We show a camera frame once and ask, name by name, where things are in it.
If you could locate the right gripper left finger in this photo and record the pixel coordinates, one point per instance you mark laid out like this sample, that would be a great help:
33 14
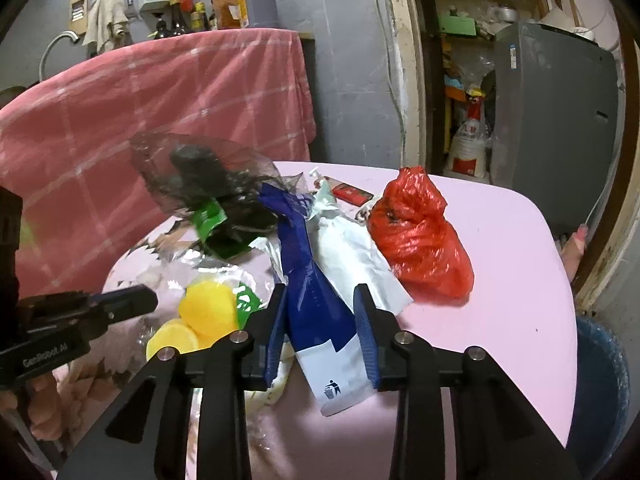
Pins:
266 328

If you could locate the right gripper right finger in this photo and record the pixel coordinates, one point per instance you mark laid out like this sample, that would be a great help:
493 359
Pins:
384 346

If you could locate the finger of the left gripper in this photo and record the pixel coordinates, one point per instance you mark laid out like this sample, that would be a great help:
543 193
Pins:
126 303

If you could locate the blue white refill pouch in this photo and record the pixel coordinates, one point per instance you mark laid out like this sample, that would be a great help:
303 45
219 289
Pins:
324 256

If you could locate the green lard packet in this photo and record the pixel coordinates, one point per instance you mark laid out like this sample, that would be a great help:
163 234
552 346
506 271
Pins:
215 232

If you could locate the red plastic bag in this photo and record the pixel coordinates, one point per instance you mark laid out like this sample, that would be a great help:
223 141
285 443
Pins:
409 227

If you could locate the black plastic bag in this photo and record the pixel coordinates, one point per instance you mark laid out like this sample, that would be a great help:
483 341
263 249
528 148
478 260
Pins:
184 172

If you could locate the red cigarette box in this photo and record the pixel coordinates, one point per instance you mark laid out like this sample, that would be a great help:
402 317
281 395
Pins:
351 195

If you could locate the white green small wrapper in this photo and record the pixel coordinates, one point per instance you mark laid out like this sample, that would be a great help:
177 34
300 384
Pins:
320 187

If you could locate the blue trash bucket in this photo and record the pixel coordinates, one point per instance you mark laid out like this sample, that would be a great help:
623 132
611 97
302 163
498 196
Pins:
602 397

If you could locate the left hand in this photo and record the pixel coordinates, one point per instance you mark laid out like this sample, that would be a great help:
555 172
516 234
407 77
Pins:
45 409

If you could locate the red plaid cloth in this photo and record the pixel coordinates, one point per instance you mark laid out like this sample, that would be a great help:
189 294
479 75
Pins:
65 143

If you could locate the pink slipper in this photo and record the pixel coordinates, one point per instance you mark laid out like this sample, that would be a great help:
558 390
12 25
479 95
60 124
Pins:
573 251

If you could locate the white rice sack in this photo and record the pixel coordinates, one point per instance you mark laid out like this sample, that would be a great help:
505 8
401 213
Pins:
467 156

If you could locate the hanging beige towel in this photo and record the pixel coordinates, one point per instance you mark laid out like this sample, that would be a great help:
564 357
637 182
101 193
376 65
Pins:
108 26

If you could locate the dark sauce bottle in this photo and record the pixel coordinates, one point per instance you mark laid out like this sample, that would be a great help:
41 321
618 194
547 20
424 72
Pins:
178 25

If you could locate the grey washing machine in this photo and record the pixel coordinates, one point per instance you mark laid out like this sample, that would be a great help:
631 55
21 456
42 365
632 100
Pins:
556 118

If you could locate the large dark vinegar jug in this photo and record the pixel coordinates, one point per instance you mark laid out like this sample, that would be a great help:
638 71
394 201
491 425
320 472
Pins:
259 14

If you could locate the green box on shelf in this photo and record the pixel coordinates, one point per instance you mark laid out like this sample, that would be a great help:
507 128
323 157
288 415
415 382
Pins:
457 25

